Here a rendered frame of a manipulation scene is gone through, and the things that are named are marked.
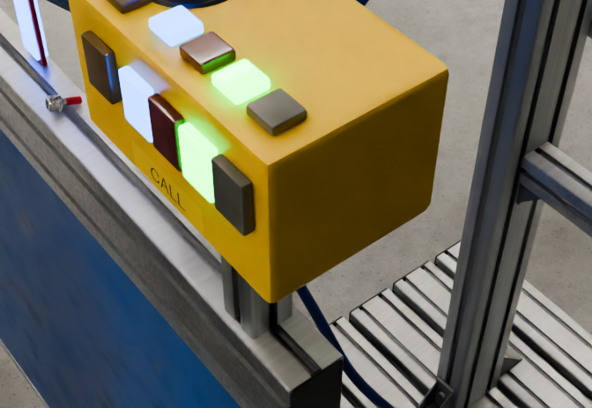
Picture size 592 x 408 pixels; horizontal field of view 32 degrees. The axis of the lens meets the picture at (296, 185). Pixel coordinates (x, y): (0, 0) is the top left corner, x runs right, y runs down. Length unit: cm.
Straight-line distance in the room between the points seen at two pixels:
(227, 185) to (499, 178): 75
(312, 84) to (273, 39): 3
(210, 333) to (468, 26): 171
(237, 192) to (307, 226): 4
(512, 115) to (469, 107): 100
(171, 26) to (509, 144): 69
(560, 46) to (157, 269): 54
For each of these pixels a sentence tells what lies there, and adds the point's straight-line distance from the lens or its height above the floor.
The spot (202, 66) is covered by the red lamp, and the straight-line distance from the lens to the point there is 43.
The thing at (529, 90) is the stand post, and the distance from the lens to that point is 106.
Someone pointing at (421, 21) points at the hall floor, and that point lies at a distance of 229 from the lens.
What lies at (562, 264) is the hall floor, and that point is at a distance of 182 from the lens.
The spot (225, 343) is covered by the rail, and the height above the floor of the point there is 84.
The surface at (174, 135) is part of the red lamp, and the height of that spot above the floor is 105.
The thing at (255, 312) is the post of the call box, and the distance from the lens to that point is 58.
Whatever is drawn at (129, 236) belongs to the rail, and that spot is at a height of 84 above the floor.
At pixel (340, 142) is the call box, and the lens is 41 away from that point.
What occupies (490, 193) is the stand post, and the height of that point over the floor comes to 53.
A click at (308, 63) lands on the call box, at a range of 43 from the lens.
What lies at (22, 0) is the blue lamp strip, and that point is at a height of 92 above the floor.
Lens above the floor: 134
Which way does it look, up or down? 46 degrees down
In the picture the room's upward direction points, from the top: straight up
